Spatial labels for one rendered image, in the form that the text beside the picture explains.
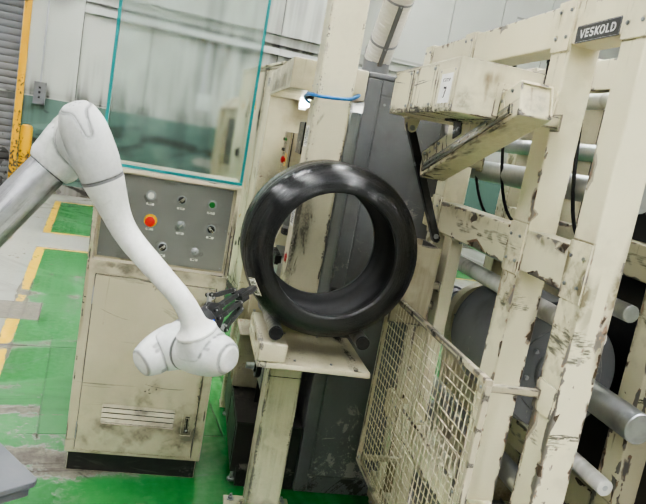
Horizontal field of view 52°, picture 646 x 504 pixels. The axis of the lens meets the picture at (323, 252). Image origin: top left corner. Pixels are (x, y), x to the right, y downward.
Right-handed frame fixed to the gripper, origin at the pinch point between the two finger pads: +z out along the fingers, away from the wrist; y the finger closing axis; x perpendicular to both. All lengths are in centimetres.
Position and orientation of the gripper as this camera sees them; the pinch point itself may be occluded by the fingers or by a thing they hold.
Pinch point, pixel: (246, 292)
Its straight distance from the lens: 199.1
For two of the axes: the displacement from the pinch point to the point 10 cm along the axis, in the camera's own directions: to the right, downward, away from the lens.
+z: 5.7, -4.0, 7.2
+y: 3.3, 9.1, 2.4
